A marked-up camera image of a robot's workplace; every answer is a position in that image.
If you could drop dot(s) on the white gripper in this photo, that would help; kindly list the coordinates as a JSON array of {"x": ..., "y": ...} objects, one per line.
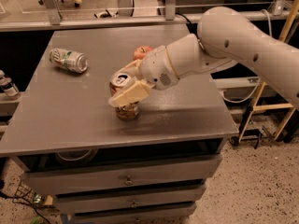
[{"x": 156, "y": 66}]

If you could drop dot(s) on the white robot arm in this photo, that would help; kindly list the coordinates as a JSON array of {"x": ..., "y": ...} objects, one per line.
[{"x": 224, "y": 37}]

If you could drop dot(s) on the green white soda can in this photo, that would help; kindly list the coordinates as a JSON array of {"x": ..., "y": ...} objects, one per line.
[{"x": 69, "y": 60}]

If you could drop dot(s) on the red apple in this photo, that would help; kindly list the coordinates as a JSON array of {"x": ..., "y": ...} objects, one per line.
[{"x": 141, "y": 52}]

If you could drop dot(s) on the grey drawer cabinet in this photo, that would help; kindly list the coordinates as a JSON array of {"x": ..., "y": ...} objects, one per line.
[{"x": 100, "y": 169}]

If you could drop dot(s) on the small bottle at left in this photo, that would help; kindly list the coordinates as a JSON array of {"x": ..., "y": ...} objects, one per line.
[{"x": 8, "y": 86}]

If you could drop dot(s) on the metal railing bar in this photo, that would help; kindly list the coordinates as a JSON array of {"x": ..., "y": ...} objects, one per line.
[{"x": 14, "y": 26}]

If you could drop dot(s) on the wire basket on floor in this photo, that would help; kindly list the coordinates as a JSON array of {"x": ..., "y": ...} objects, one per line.
[{"x": 27, "y": 196}]

